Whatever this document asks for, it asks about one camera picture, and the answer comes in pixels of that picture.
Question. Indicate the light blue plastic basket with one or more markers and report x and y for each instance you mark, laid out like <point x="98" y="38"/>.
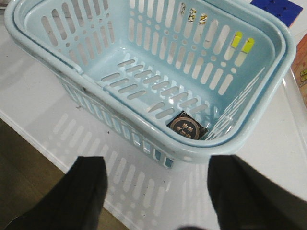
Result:
<point x="136" y="64"/>

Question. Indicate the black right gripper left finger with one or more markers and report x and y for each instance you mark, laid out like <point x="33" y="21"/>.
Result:
<point x="74" y="203"/>

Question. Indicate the black tissue pack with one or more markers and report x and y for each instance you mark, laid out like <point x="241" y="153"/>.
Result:
<point x="186" y="126"/>

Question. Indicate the orange printed box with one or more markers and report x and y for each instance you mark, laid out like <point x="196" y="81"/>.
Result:
<point x="299" y="68"/>

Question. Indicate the blue perforated block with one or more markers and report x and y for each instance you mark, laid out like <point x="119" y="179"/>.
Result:
<point x="285" y="10"/>

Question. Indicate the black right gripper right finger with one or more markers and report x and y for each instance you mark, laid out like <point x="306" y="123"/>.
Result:
<point x="244" y="199"/>

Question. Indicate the clear acrylic stand right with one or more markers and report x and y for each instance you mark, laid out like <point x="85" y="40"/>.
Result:
<point x="297" y="107"/>

